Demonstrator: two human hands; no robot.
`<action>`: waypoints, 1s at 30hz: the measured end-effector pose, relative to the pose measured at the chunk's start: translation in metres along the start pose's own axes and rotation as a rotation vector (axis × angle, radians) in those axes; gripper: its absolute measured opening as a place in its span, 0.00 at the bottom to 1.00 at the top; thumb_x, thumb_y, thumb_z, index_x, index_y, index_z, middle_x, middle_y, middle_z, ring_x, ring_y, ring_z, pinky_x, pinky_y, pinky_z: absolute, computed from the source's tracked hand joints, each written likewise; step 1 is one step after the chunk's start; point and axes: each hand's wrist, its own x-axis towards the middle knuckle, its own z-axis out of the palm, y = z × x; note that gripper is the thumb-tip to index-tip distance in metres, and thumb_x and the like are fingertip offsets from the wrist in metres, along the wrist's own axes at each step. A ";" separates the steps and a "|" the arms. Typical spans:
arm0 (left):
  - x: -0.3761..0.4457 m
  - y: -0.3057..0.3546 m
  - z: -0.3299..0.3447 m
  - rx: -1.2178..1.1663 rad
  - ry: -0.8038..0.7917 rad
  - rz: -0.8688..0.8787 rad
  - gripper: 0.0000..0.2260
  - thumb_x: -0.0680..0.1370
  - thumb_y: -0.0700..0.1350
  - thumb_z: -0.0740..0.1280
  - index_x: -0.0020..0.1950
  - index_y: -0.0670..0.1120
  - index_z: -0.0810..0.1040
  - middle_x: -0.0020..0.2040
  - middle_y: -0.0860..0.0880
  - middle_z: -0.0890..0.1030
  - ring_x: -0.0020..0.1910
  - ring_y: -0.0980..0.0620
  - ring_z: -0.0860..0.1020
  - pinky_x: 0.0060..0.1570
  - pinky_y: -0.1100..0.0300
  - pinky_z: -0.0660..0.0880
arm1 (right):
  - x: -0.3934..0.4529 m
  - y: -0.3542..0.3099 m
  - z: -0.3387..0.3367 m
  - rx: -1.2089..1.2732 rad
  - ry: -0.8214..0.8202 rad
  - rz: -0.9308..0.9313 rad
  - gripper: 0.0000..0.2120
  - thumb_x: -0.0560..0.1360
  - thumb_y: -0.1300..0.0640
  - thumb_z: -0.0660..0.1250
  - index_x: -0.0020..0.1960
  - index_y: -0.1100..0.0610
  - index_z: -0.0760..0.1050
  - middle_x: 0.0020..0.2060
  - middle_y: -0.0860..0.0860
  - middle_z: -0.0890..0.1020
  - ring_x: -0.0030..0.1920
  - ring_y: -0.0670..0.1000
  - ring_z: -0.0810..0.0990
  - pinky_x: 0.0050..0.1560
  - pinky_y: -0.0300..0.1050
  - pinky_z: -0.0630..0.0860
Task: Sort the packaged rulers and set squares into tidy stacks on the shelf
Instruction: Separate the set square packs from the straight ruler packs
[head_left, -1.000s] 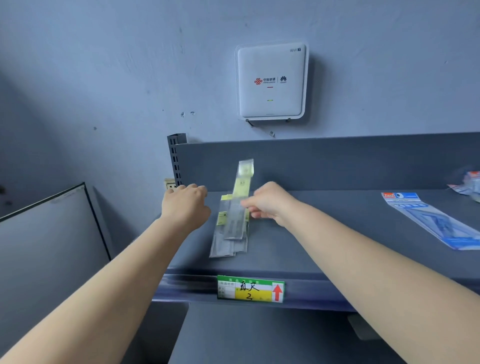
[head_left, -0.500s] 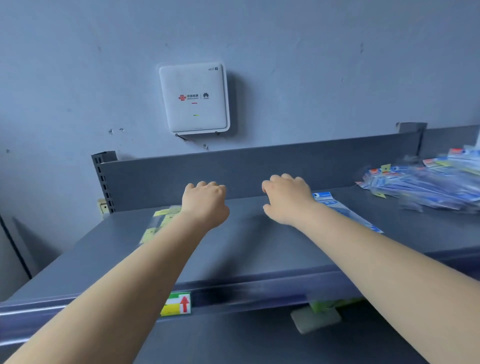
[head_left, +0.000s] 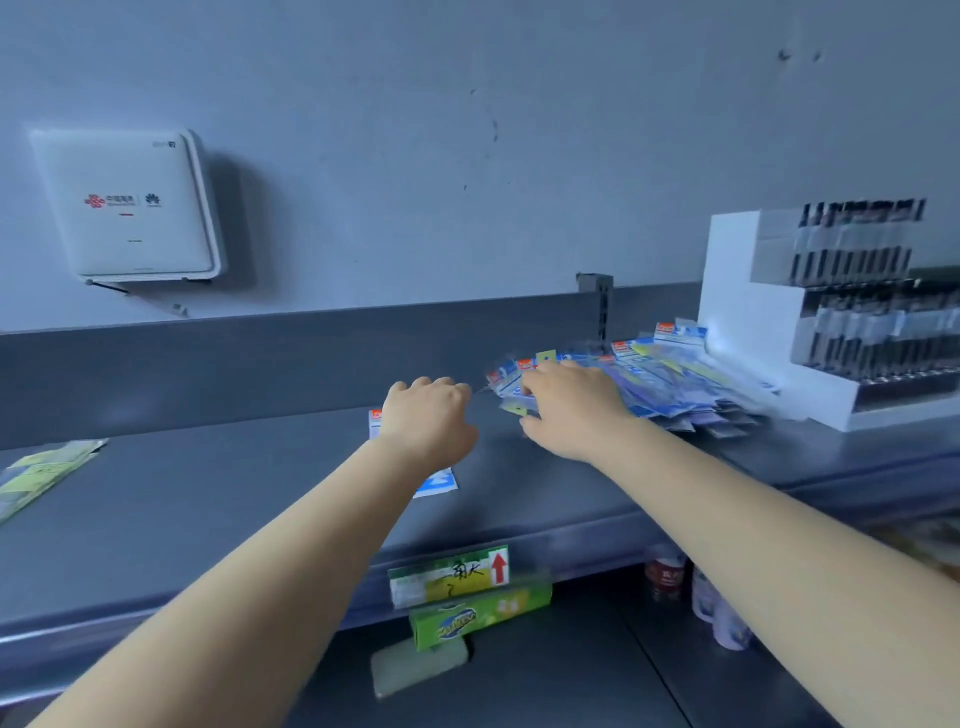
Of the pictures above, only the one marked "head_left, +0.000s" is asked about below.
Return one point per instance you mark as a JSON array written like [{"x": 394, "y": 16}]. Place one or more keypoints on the person's right hand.
[{"x": 585, "y": 412}]

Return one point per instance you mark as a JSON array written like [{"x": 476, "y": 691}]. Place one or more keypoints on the person's left hand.
[{"x": 427, "y": 424}]

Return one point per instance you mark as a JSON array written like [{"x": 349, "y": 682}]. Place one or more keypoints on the pile of blue set-square packets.
[{"x": 439, "y": 484}]

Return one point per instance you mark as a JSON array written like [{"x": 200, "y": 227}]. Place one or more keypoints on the pile of mixed packaged rulers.
[{"x": 675, "y": 390}]

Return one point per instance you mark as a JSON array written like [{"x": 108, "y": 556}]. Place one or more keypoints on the pile of clear rulers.
[{"x": 45, "y": 472}]

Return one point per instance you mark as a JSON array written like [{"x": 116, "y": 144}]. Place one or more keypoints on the person's right forearm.
[{"x": 787, "y": 555}]

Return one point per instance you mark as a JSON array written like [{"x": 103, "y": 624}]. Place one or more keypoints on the person's left forearm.
[{"x": 247, "y": 600}]

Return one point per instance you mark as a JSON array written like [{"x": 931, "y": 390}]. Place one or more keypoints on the green yellow shelf price label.
[{"x": 420, "y": 589}]

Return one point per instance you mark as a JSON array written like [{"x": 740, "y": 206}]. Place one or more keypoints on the small red jar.
[{"x": 666, "y": 581}]

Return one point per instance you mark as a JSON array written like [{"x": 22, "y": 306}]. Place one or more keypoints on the white tiered pen display stand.
[{"x": 735, "y": 300}]

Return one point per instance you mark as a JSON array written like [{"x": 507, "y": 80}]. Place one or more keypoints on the green cardboard box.
[{"x": 465, "y": 622}]

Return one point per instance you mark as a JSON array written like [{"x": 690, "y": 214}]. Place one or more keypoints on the grey shelf back panel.
[{"x": 225, "y": 375}]

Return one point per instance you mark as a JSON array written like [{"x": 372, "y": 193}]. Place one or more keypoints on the small printed white bottle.
[{"x": 703, "y": 596}]

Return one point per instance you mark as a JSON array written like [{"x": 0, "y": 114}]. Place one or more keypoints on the rows of black gel pens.
[{"x": 847, "y": 330}]

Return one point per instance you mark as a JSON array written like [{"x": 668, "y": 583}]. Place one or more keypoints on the grey slotted shelf post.
[{"x": 604, "y": 315}]

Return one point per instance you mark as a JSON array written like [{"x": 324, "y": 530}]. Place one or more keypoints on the white wall router box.
[{"x": 127, "y": 225}]

